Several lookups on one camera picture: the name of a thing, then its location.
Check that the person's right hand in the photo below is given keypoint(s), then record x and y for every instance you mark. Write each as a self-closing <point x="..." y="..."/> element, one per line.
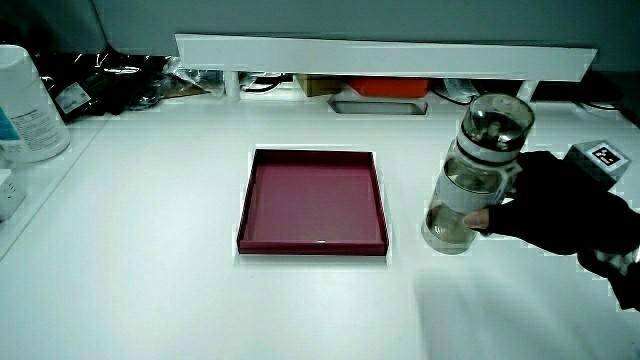
<point x="555" y="205"/>

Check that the clear bottle with grey lid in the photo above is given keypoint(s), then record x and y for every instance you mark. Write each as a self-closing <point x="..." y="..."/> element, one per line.
<point x="480" y="150"/>

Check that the flat grey tray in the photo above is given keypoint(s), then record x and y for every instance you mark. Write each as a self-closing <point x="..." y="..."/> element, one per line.
<point x="377" y="107"/>

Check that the orange box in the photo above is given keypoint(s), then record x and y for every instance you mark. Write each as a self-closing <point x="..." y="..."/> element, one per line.
<point x="390" y="86"/>

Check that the white desk shelf riser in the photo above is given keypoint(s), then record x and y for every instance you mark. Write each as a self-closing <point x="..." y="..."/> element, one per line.
<point x="380" y="57"/>

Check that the maroon square tray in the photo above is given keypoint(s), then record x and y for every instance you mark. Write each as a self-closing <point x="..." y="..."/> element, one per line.
<point x="312" y="205"/>

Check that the brown cardboard box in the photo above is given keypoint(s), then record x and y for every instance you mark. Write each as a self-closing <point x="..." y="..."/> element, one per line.
<point x="317" y="85"/>

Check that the clear plastic bag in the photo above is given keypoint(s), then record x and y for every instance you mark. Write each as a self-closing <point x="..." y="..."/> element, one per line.
<point x="195" y="77"/>

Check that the black plastic bags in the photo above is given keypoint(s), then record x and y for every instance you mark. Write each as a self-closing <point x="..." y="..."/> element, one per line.
<point x="105" y="85"/>

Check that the large white labelled canister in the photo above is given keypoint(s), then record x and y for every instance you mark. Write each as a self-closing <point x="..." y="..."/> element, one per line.
<point x="27" y="115"/>

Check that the white power strip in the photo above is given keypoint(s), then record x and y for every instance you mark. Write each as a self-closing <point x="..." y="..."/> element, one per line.
<point x="9" y="195"/>

